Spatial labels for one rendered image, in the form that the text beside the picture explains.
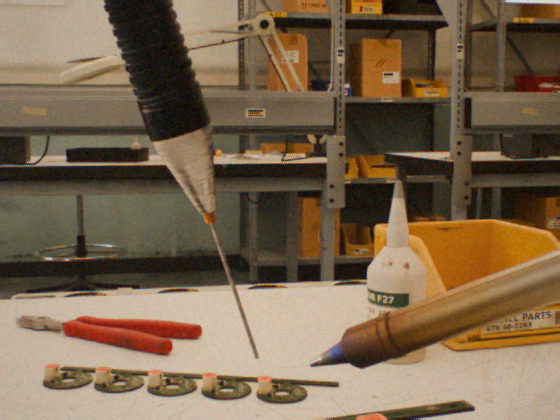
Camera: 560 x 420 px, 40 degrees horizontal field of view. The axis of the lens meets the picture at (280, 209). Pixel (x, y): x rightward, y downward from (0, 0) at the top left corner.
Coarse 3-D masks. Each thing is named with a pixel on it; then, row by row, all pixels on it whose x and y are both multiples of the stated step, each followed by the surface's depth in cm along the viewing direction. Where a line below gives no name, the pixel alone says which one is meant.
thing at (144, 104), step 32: (128, 0) 12; (160, 0) 12; (128, 32) 12; (160, 32) 12; (128, 64) 13; (160, 64) 12; (192, 64) 13; (160, 96) 12; (192, 96) 13; (160, 128) 13; (192, 128) 13
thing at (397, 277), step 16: (400, 192) 43; (400, 208) 43; (400, 224) 42; (400, 240) 43; (384, 256) 43; (400, 256) 42; (416, 256) 43; (368, 272) 43; (384, 272) 42; (400, 272) 42; (416, 272) 42; (368, 288) 43; (384, 288) 42; (400, 288) 42; (416, 288) 42; (368, 304) 43; (384, 304) 42; (400, 304) 42; (416, 352) 42
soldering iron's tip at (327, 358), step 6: (330, 348) 15; (336, 348) 14; (324, 354) 15; (330, 354) 14; (336, 354) 14; (342, 354) 14; (312, 360) 15; (318, 360) 15; (324, 360) 15; (330, 360) 14; (336, 360) 14; (342, 360) 14; (312, 366) 15; (318, 366) 15
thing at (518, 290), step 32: (544, 256) 13; (480, 288) 13; (512, 288) 13; (544, 288) 12; (384, 320) 14; (416, 320) 13; (448, 320) 13; (480, 320) 13; (352, 352) 14; (384, 352) 14
